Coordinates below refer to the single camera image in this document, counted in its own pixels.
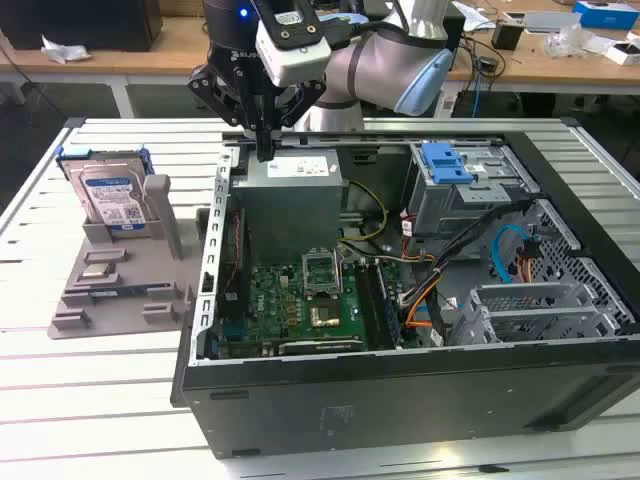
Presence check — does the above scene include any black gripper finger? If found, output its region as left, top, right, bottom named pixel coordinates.
left=268, top=79, right=327, bottom=162
left=188, top=64, right=270, bottom=162

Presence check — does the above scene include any hard disk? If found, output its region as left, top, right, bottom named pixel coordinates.
left=55, top=144, right=154, bottom=234

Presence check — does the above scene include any blue SATA wire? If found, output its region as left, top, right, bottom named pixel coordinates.
left=492, top=224, right=536, bottom=286

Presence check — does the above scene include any metal disk bay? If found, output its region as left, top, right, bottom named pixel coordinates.
left=457, top=282, right=626, bottom=346

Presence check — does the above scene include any wooden desk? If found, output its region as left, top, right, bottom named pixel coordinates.
left=0, top=0, right=640, bottom=96

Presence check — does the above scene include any grey power supply unit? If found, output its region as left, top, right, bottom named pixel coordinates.
left=229, top=149, right=349, bottom=266

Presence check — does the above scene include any large black box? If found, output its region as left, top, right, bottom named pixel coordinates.
left=0, top=0, right=164, bottom=54

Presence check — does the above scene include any crumpled white paper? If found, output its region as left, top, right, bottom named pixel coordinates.
left=41, top=33, right=94, bottom=65

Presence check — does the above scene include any blue plastic drive latch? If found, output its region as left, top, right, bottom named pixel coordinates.
left=421, top=142, right=475, bottom=185

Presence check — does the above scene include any black tower box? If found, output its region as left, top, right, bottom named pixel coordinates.
left=443, top=12, right=469, bottom=51

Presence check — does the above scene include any CPU socket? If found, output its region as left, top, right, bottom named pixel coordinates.
left=301, top=249, right=344, bottom=299

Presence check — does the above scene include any grey metal drive cage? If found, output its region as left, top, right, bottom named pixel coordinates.
left=404, top=142, right=544, bottom=241

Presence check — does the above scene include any grey parts rack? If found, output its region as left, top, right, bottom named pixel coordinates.
left=47, top=174, right=211, bottom=341

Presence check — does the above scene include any metal socket cover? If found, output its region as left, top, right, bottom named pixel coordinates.
left=302, top=251, right=342, bottom=298

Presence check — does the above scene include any small black box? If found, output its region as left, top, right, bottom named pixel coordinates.
left=492, top=22, right=526, bottom=51

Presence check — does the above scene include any silver CPU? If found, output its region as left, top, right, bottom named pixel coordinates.
left=82, top=263, right=119, bottom=281

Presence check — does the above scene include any green motherboard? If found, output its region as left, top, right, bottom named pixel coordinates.
left=219, top=259, right=406, bottom=351

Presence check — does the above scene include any black RAM slot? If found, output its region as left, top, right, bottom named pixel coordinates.
left=366, top=260, right=390, bottom=351
left=353, top=260, right=376, bottom=351

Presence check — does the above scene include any blue RAM stick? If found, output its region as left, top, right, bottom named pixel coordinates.
left=89, top=282, right=171, bottom=301

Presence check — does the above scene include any installed RAM stick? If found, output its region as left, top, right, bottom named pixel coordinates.
left=377, top=260, right=404, bottom=350

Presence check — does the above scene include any black graphics card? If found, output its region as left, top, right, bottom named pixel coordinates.
left=277, top=337, right=366, bottom=357

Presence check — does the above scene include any grey flat device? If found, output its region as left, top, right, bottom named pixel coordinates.
left=524, top=10, right=584, bottom=34

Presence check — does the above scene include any clear plastic bag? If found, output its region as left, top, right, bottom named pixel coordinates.
left=542, top=24, right=596, bottom=59

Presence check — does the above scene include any black PC case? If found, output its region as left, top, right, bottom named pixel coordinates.
left=169, top=117, right=640, bottom=461

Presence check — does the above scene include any blue cardboard box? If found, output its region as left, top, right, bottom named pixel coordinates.
left=572, top=0, right=640, bottom=29

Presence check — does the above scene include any white phone box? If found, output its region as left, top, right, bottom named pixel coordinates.
left=603, top=42, right=640, bottom=67

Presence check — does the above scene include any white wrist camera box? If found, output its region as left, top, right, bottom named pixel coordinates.
left=255, top=19, right=335, bottom=87

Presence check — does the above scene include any yellow black power wire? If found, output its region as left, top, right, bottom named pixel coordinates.
left=338, top=180, right=390, bottom=246

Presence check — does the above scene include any multicolour wire bundle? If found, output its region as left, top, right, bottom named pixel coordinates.
left=347, top=245, right=437, bottom=265

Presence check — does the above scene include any black sleeved cable bundle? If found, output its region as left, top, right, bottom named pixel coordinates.
left=399, top=199, right=536, bottom=311

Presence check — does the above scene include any orange red power wire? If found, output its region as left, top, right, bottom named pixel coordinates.
left=517, top=227, right=546, bottom=289

